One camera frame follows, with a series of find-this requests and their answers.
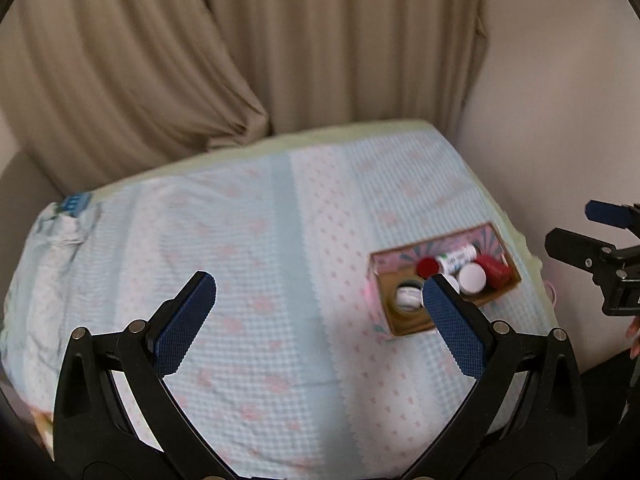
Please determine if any red rectangular box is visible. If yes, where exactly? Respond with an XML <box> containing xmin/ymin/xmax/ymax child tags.
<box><xmin>475</xmin><ymin>254</ymin><xmax>512</xmax><ymax>290</ymax></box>

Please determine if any white tube green label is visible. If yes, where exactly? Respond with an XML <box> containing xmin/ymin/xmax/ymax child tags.
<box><xmin>434</xmin><ymin>244</ymin><xmax>480</xmax><ymax>275</ymax></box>

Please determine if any white jar black lid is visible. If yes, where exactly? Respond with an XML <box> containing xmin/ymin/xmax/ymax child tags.
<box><xmin>395</xmin><ymin>282</ymin><xmax>423</xmax><ymax>313</ymax></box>

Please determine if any person's right hand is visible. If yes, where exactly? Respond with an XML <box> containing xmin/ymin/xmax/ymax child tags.
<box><xmin>626</xmin><ymin>316</ymin><xmax>640</xmax><ymax>359</ymax></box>

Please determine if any pale green mattress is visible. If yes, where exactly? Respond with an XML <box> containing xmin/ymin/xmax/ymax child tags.
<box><xmin>92</xmin><ymin>119</ymin><xmax>556</xmax><ymax>322</ymax></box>

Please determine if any white lid jar left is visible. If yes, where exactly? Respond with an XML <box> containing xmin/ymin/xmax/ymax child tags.
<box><xmin>444</xmin><ymin>274</ymin><xmax>461</xmax><ymax>294</ymax></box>

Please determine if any brown tape roll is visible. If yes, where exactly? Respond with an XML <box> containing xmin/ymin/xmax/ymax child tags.
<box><xmin>378</xmin><ymin>273</ymin><xmax>435</xmax><ymax>337</ymax></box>

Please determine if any red lid jar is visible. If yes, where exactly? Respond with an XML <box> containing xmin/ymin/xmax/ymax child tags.
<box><xmin>416</xmin><ymin>257</ymin><xmax>442</xmax><ymax>280</ymax></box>

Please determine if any checkered floral blanket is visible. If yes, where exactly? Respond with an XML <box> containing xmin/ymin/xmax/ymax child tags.
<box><xmin>1</xmin><ymin>131</ymin><xmax>555</xmax><ymax>479</ymax></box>

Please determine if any pink patterned cardboard box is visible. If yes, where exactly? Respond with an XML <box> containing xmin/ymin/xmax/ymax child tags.
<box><xmin>368</xmin><ymin>222</ymin><xmax>522</xmax><ymax>339</ymax></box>

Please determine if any beige curtain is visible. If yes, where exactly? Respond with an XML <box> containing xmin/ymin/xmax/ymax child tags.
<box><xmin>1</xmin><ymin>0</ymin><xmax>486</xmax><ymax>192</ymax></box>

